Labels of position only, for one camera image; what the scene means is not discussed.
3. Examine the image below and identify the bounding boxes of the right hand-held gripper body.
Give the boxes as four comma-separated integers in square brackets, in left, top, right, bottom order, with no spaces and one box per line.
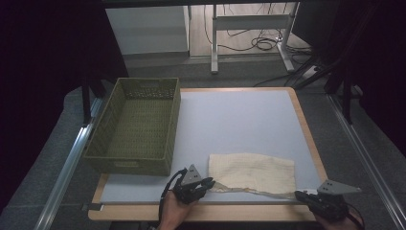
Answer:
[310,179,362,222]

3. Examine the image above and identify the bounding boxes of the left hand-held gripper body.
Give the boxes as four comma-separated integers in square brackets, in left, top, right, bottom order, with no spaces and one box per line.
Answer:
[171,164,205,204]

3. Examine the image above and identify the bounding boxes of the cream cloth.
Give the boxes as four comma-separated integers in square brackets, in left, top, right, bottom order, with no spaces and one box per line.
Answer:
[208,152,297,199]

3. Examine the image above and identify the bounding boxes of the green woven plastic basket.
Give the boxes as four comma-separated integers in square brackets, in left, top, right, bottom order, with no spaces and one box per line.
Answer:
[83,77,182,176]

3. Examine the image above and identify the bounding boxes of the person's left hand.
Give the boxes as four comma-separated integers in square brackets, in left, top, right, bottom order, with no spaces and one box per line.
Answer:
[157,191,195,230]

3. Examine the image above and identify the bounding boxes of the grey foam mat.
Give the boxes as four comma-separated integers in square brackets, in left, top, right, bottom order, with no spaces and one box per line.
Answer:
[100,89,327,205]

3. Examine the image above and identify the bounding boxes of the black metal stand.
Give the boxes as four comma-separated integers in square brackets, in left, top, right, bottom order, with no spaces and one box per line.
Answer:
[80,73,106,126]
[295,57,356,126]

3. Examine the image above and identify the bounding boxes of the white power strip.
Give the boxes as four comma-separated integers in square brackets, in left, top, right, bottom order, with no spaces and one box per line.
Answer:
[301,65,320,80]

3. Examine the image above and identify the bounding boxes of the dark curtain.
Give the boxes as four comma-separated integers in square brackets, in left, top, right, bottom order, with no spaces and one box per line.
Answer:
[0,0,128,212]
[334,0,406,157]

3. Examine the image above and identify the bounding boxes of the white cabinet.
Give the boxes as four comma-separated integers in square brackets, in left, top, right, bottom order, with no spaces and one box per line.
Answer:
[104,5,190,56]

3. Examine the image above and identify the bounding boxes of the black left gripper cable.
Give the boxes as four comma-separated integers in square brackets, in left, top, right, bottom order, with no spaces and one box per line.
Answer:
[158,168,188,224]

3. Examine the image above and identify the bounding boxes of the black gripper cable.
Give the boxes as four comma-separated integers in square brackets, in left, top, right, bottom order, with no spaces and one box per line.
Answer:
[346,202,367,229]
[158,168,188,224]

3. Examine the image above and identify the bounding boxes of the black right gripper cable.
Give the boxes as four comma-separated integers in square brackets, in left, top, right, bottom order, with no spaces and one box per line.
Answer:
[346,202,367,229]

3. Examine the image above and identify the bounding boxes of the aluminium rail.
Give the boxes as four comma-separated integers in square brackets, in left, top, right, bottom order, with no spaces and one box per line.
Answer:
[33,97,103,230]
[327,94,406,230]

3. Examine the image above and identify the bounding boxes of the black floor cables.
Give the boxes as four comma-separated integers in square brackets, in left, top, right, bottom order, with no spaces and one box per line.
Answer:
[204,3,315,88]

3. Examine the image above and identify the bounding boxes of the white desk frame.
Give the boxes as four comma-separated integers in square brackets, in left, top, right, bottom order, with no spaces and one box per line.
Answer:
[210,2,300,75]

